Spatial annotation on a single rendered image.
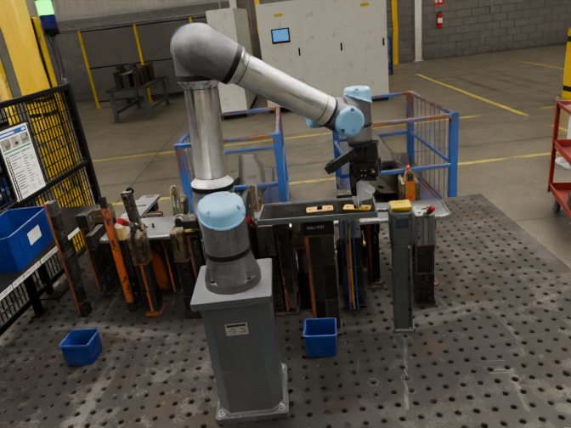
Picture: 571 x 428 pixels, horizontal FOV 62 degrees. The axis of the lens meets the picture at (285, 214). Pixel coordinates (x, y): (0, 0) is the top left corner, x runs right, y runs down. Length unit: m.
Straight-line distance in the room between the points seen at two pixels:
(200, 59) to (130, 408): 1.05
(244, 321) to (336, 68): 8.63
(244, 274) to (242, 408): 0.41
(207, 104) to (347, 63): 8.51
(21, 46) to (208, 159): 1.47
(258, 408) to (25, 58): 1.87
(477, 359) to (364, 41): 8.49
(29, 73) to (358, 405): 2.01
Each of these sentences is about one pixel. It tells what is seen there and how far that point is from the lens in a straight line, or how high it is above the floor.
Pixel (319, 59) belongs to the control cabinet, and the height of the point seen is 0.92.
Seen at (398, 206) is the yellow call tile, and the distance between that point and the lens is 1.51.
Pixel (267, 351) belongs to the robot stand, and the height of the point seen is 0.92.
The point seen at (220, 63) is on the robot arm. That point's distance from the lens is 1.12.
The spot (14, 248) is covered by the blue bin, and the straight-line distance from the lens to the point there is 1.88.
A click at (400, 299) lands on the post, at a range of 1.66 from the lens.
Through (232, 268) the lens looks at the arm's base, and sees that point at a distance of 1.22.
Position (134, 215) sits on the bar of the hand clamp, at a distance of 1.87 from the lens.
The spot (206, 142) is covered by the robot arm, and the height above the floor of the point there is 1.46.
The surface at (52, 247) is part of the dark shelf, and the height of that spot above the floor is 1.03.
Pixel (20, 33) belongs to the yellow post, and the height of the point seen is 1.80.
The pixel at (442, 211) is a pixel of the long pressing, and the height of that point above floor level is 1.00.
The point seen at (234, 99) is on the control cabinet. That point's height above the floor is 0.36.
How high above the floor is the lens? 1.73
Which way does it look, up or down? 22 degrees down
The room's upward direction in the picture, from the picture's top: 7 degrees counter-clockwise
